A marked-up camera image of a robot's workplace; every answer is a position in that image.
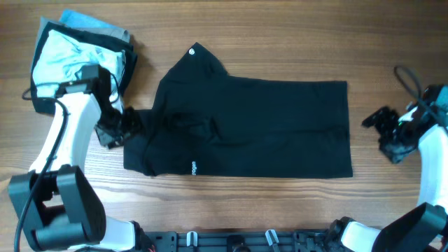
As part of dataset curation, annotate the black t-shirt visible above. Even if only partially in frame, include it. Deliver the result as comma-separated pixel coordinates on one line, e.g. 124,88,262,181
123,43,353,179

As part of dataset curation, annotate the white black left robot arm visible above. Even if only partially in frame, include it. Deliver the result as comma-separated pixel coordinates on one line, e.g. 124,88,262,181
8,83,151,251

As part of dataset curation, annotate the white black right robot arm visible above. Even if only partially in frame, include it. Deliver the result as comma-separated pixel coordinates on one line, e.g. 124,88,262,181
340,122,447,251

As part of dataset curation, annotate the blue folded garment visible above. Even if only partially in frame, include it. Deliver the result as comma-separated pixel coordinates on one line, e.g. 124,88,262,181
59,9,115,28

